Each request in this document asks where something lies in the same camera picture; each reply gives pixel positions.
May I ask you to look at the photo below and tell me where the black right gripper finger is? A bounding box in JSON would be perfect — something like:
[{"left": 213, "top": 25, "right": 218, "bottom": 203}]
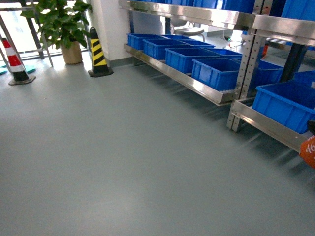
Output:
[{"left": 307, "top": 120, "right": 315, "bottom": 136}]

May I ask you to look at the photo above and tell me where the orange cylindrical cap 4680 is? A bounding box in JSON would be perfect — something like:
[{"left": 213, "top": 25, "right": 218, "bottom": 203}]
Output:
[{"left": 299, "top": 135, "right": 315, "bottom": 169}]

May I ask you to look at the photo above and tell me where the stainless steel roller shelf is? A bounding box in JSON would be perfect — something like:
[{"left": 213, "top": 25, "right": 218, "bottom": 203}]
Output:
[{"left": 119, "top": 0, "right": 315, "bottom": 151}]

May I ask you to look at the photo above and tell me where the yellow black traffic cone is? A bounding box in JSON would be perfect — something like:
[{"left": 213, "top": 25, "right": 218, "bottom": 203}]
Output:
[{"left": 88, "top": 27, "right": 113, "bottom": 77}]

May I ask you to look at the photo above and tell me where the green potted plant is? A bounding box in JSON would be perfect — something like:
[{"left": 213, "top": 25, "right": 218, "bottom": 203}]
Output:
[{"left": 21, "top": 0, "right": 92, "bottom": 64}]

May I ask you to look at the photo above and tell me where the red white traffic cone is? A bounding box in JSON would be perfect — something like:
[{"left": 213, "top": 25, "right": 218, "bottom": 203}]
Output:
[{"left": 1, "top": 38, "right": 36, "bottom": 86}]

